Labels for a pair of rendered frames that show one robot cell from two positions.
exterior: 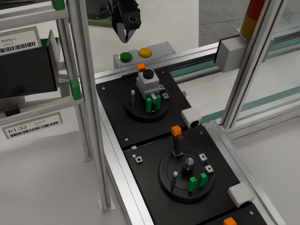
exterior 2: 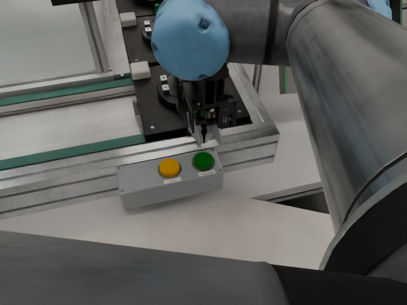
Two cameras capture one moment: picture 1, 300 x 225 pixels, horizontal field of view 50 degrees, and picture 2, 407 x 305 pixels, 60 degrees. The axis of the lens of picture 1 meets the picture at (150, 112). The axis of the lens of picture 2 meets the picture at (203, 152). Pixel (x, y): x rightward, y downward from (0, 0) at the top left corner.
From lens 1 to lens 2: 128 cm
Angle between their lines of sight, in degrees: 78
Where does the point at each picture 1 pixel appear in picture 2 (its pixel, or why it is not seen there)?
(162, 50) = (137, 173)
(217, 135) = (119, 65)
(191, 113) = (139, 66)
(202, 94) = (105, 124)
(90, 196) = (249, 71)
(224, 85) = (66, 135)
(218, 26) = not seen: outside the picture
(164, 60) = (142, 154)
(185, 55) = (103, 163)
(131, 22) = not seen: hidden behind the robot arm
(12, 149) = not seen: hidden behind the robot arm
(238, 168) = (115, 42)
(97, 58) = (250, 240)
